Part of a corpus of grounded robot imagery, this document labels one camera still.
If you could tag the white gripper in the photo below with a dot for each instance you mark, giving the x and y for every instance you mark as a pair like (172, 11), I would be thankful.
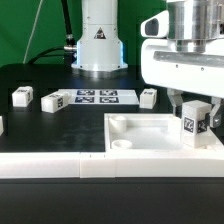
(185, 51)

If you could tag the white square tabletop part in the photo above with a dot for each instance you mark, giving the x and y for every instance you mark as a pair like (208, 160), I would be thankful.
(150, 133)

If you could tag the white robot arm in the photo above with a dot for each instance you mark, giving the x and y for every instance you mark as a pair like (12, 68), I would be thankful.
(100, 50)

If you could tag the white U-shaped fence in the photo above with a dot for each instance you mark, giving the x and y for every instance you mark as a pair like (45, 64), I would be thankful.
(109, 165)

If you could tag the fiducial tag sheet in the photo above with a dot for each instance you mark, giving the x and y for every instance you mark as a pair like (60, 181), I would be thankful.
(102, 96)

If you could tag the green backdrop curtain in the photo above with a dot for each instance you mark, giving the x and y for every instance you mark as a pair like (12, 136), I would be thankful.
(28, 27)

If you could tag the white block at left edge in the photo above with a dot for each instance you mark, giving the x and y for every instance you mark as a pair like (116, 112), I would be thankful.
(1, 126)

